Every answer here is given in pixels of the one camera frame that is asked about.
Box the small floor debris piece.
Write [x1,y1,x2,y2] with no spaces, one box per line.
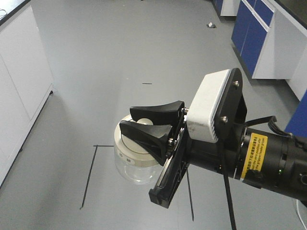
[206,22,216,28]

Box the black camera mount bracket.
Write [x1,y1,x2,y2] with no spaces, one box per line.
[214,68,247,142]

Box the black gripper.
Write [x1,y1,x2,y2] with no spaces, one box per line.
[119,101,245,208]

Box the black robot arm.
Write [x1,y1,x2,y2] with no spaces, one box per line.
[119,99,307,208]

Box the glass jar with white lid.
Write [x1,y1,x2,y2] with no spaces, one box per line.
[114,124,162,185]

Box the white lab cabinet left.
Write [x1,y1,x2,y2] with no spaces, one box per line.
[0,0,53,181]

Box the blue lab cabinet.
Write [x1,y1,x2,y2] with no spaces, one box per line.
[212,0,307,137]

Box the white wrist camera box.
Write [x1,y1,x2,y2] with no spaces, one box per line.
[186,69,231,143]

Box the black camera cable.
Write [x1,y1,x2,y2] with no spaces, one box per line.
[219,115,293,230]

